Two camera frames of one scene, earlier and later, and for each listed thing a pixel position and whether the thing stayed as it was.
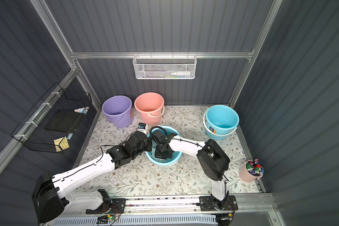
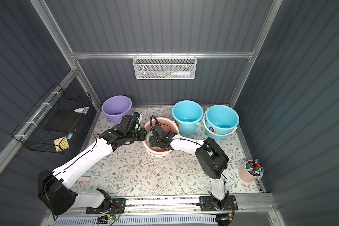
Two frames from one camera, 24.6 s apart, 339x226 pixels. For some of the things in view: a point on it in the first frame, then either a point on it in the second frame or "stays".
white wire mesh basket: x=165 y=67 stays
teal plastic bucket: x=175 y=155 -> x=187 y=114
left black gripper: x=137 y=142 -> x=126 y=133
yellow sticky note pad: x=61 y=143 stays
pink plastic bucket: x=151 y=106 -> x=170 y=124
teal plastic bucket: x=220 y=120 stays
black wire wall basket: x=52 y=124 stays
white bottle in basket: x=181 y=73 stays
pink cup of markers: x=251 y=170 stays
